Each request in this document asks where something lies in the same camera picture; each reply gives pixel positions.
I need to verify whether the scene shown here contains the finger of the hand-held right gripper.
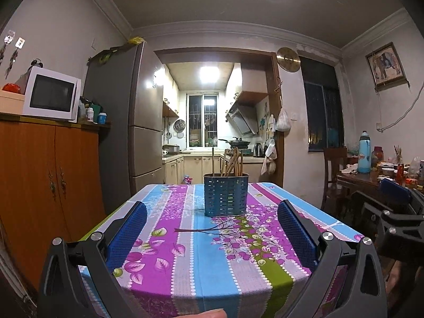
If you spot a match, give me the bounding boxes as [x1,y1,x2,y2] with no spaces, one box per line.
[378,178,424,214]
[349,190,395,239]

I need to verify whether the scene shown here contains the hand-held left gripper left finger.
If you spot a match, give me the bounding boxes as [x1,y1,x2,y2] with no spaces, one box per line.
[37,201,148,318]

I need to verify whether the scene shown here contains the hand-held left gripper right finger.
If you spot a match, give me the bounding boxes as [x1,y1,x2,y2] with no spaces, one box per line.
[276,200,388,318]

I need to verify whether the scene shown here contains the blue perforated utensil holder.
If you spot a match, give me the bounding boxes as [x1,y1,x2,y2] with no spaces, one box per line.
[203,172,250,217]

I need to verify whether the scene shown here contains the bunch of wooden chopsticks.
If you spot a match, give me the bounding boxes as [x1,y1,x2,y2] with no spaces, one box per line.
[220,147,244,177]

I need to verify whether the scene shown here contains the person's left hand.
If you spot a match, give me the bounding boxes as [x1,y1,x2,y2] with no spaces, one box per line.
[170,308,229,318]

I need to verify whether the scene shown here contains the dark wooden dining table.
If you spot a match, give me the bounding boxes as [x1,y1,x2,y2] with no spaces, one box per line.
[336,169,424,226]

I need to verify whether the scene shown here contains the blue thermos flask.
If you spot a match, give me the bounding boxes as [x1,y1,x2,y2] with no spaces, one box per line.
[358,131,372,174]

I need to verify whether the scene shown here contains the dark wooden chair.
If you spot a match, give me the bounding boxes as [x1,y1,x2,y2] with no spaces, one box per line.
[323,146,348,219]

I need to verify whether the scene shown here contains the floral striped tablecloth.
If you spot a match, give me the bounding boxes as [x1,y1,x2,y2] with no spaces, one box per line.
[78,182,365,318]

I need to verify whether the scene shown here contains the hanging cloth bags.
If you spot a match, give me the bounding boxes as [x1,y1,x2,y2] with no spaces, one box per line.
[260,139,277,176]

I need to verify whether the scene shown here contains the beige kitchen base cabinets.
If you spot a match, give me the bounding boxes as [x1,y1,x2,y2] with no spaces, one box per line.
[162,154,266,186]

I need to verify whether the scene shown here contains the dark barred window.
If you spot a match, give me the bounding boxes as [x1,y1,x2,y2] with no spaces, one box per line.
[300,56,345,153]

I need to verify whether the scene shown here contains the black wok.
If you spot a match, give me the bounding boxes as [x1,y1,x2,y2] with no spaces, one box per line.
[219,137,251,148]

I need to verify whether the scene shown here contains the orange wooden cabinet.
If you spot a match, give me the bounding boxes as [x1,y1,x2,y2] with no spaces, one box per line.
[0,113,110,292]

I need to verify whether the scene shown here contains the white hanging plastic bag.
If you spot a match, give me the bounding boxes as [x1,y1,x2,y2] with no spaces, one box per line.
[276,98,292,132]

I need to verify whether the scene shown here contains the framed elephant picture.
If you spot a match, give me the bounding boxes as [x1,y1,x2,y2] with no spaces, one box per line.
[365,42,407,88]

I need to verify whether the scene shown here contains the steel range hood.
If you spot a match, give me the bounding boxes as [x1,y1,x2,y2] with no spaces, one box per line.
[226,90,269,135]

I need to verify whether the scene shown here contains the grey refrigerator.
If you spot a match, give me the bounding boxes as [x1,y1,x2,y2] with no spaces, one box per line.
[83,41,164,204]

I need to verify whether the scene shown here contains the kitchen window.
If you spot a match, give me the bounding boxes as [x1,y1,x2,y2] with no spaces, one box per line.
[187,93,219,148]

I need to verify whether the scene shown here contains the white microwave oven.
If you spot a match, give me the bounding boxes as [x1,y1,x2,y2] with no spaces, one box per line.
[23,66,82,123]

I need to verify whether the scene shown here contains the cream box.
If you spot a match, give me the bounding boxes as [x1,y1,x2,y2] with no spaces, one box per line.
[0,90,25,115]

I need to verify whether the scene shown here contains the kitchen ceiling light panel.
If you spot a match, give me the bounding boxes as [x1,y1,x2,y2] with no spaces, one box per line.
[199,66,219,85]

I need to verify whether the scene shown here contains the green leafy bundle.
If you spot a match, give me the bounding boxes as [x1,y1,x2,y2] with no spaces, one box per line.
[88,49,118,64]

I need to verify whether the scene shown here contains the white wall cable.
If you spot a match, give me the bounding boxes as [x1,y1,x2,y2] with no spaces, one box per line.
[376,88,424,131]

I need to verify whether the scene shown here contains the beige kitchen wall cabinets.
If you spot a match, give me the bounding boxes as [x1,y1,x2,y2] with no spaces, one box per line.
[163,69,179,118]

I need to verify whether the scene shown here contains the round gold wall clock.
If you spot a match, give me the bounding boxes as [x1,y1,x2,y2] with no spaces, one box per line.
[276,47,301,73]

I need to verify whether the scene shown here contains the hanging wall ornament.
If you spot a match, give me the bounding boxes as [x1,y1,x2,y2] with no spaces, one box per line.
[0,30,15,67]
[5,36,26,80]

